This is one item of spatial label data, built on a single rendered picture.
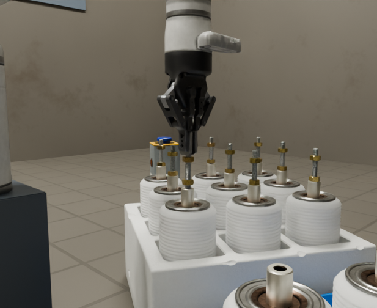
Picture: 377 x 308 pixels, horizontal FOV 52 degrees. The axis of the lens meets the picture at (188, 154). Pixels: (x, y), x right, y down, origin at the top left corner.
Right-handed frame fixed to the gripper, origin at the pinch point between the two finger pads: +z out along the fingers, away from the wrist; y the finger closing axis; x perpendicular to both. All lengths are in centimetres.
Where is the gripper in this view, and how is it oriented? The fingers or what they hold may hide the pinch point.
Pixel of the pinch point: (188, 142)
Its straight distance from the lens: 62.6
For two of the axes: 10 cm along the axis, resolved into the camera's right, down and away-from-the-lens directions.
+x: 8.0, 0.8, -6.0
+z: 0.0, 9.9, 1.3
